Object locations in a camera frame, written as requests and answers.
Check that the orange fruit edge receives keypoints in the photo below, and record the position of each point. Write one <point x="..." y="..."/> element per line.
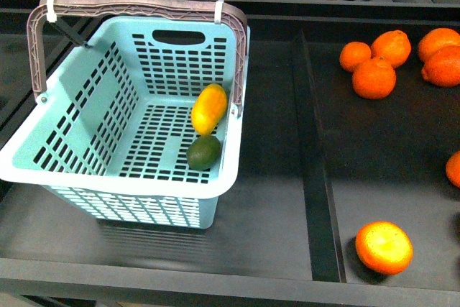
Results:
<point x="442" y="67"/>
<point x="452" y="169"/>

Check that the light blue plastic basket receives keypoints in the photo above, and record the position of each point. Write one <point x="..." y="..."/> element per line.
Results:
<point x="111" y="133"/>

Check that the white zip tie left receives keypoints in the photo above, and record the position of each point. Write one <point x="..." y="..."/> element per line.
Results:
<point x="51" y="15"/>

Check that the yellow mango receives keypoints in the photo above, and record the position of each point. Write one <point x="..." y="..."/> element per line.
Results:
<point x="208" y="109"/>

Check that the orange fruit centre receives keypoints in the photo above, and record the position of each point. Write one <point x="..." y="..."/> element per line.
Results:
<point x="374" y="79"/>

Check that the orange fruit lower right edge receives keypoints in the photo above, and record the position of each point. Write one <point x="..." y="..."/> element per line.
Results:
<point x="452" y="169"/>

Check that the orange fruit small left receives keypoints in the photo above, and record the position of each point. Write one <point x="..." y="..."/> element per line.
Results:
<point x="354" y="53"/>

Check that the white zip tie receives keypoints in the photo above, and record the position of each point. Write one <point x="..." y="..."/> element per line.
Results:
<point x="51" y="15"/>
<point x="218" y="10"/>

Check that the orange fruit front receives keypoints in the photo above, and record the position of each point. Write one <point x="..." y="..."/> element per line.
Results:
<point x="384" y="247"/>

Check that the green avocado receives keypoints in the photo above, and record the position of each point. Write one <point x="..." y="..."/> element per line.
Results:
<point x="203" y="152"/>

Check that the black shelf divider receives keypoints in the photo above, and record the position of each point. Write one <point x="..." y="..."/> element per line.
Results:
<point x="326" y="255"/>

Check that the orange fruit top right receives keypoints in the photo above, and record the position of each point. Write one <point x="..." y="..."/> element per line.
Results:
<point x="435" y="40"/>

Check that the orange fruit upper middle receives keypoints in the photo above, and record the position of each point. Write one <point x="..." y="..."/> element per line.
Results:
<point x="394" y="46"/>

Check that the white zip tie right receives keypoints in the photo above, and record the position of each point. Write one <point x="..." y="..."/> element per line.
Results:
<point x="218" y="10"/>

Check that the brown plastic basket handle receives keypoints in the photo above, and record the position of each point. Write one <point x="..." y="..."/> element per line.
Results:
<point x="195" y="11"/>

